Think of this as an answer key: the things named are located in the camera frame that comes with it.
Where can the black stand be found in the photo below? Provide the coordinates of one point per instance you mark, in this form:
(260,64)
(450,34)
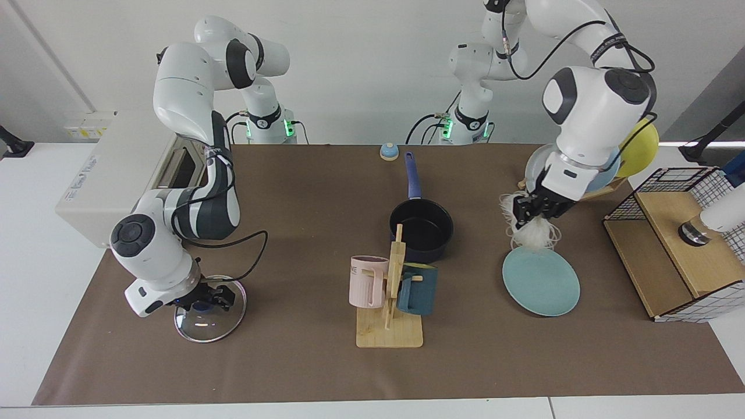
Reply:
(695,152)
(17,146)

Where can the white vermicelli bundle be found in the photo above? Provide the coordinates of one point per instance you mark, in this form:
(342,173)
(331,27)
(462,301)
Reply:
(535,235)

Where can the blue object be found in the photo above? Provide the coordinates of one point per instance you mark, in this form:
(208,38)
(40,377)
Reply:
(734,169)

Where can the dark teal mug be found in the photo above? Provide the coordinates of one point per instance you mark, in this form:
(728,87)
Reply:
(419,297)

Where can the yellow plate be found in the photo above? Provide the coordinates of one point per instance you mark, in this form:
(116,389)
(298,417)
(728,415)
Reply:
(640,148)

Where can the light blue plate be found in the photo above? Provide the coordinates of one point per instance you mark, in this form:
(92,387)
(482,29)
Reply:
(608,174)

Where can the wooden cup stand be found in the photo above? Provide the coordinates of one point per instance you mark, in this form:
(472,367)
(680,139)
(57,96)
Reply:
(390,334)

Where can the pale toaster oven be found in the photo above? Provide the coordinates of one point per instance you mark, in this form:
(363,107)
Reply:
(116,174)

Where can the pale green plate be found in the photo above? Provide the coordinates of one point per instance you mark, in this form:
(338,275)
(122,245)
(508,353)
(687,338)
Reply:
(541,285)

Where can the glass lid blue knob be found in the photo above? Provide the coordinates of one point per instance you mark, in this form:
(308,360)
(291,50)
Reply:
(221,329)

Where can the white plate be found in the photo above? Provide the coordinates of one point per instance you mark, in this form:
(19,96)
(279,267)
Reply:
(535,166)

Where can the pink mug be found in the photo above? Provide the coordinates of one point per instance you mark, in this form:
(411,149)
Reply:
(366,285)

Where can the brown table cloth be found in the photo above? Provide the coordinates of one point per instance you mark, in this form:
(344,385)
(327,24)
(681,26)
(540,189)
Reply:
(291,361)

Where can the white wall socket strip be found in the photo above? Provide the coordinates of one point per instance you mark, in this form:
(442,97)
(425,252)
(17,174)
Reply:
(87,131)

